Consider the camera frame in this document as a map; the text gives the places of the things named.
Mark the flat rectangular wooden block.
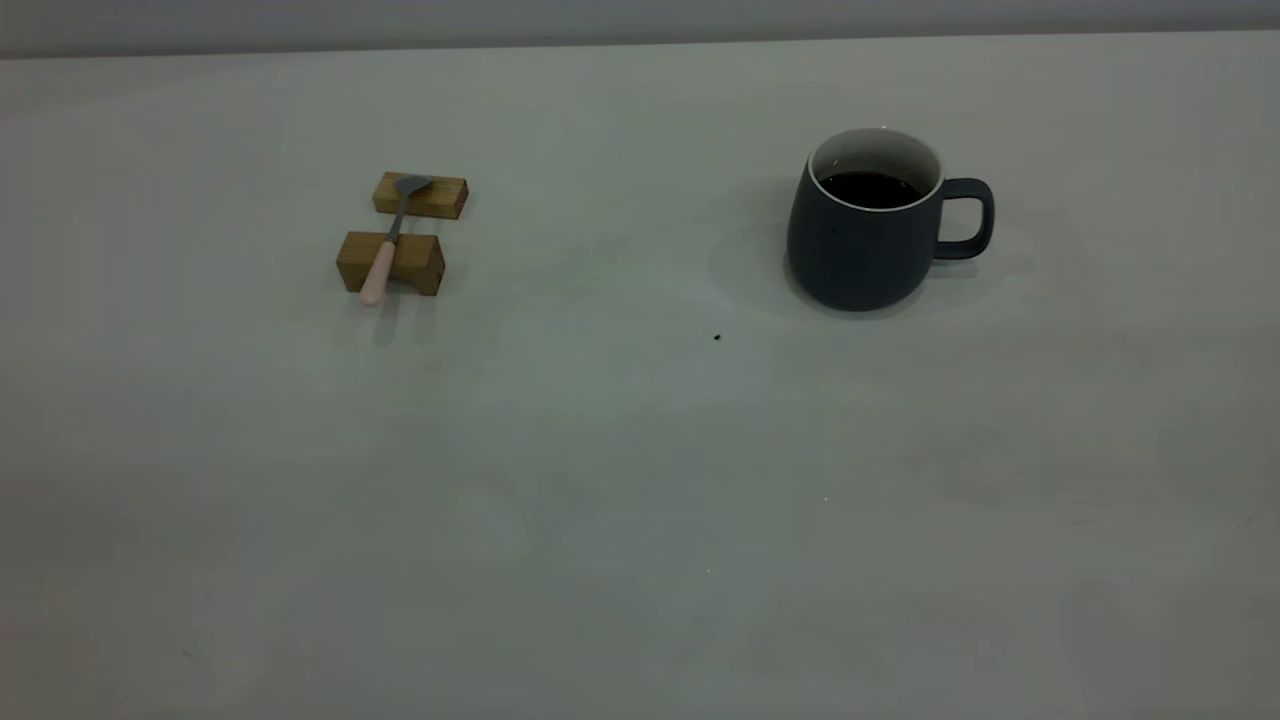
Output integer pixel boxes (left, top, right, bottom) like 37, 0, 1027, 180
372, 172, 469, 221

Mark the arched wooden block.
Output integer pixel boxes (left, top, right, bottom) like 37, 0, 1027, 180
336, 231, 445, 297

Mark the dark grey ceramic mug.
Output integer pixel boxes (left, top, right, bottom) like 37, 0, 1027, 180
787, 127, 996, 313

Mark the pink handled metal spoon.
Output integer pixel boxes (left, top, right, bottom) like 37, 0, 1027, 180
360, 175, 436, 308

